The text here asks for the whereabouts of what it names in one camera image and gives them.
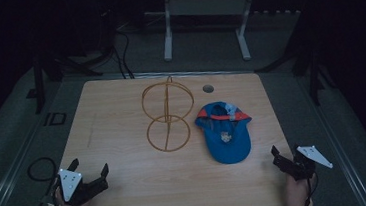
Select white metal stand frame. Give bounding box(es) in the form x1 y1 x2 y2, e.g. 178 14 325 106
158 0 263 68

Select grey round table grommet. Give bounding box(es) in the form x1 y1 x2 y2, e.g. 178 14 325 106
202 83 215 95

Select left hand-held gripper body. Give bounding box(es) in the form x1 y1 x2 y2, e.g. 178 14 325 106
53 165 110 206

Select blue cap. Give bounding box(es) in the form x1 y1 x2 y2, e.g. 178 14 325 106
192 98 256 168

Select person's right hand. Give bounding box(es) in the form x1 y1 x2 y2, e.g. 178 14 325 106
283 171 314 206

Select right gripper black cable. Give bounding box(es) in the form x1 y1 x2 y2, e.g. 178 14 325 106
301 170 322 206

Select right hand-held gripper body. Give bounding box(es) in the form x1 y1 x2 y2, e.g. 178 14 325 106
271 142 335 184

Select black floor stand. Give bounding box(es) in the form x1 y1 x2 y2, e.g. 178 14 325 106
22 48 107 117
254 33 340 112

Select black cables on floor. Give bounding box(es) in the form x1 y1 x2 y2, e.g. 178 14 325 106
108 26 137 82

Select black looped floor cable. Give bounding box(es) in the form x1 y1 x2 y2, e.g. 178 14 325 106
25 155 60 185

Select gold wire hat stand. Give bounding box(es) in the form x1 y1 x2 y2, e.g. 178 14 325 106
139 73 200 155

